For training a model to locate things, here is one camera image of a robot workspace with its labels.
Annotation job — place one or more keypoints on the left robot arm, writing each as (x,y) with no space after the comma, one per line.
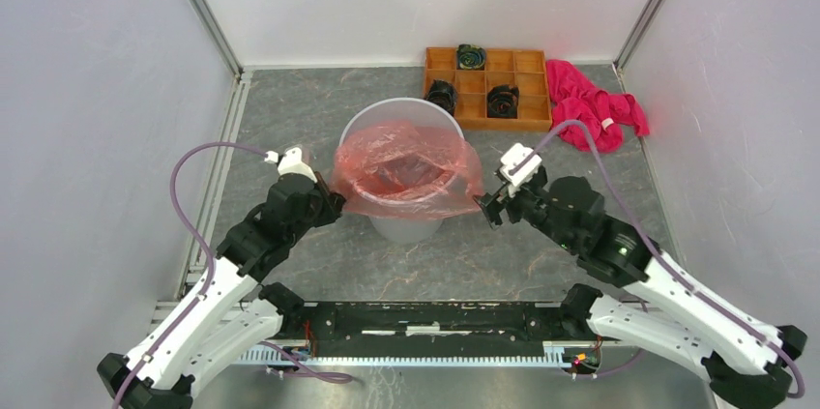
(171,366)

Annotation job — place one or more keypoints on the white slotted cable duct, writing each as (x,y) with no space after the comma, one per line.
(549,357)

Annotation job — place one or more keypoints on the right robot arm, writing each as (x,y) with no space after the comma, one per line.
(746,362)

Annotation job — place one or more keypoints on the pink crumpled cloth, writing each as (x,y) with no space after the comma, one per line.
(575,97)

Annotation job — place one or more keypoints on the grey plastic trash bin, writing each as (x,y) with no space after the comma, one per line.
(419,113)

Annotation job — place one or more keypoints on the red translucent trash bag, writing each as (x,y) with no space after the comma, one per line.
(398,170)

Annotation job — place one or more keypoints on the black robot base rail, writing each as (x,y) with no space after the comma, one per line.
(431,330)

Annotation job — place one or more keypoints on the dark rolled belt top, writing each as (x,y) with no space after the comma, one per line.
(470,57)

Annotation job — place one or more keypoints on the black rolled belt right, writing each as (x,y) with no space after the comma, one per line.
(502,102)

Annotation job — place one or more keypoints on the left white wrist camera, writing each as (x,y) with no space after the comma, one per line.
(294,160)

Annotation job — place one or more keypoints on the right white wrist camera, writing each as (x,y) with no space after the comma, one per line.
(518,166)

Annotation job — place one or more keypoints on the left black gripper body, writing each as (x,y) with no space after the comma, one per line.
(320,212)

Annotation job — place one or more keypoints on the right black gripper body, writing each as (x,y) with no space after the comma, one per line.
(529,202)

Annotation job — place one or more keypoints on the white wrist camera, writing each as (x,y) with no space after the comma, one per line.
(294,160)
(518,166)

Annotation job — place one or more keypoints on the orange compartment tray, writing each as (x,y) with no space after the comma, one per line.
(524,68)

